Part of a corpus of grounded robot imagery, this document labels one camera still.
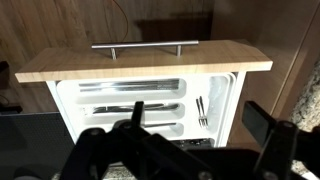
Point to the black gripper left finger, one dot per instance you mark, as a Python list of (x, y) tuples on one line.
[(133, 150)]

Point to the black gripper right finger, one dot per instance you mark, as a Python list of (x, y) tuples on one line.
[(283, 150)]

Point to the white cutlery tray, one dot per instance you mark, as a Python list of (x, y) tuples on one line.
[(133, 96)]

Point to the steel table knife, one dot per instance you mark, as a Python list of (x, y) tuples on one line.
[(166, 106)]

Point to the steel chopstick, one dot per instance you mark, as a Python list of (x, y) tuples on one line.
[(133, 88)]

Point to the steel knives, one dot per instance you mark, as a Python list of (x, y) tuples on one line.
[(133, 83)]

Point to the small steel fork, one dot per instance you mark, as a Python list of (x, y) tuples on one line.
[(203, 108), (198, 108)]

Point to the dark gray rug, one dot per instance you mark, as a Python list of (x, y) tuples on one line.
[(30, 143)]

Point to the wooden base cabinet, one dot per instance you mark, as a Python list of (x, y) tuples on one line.
[(253, 33)]

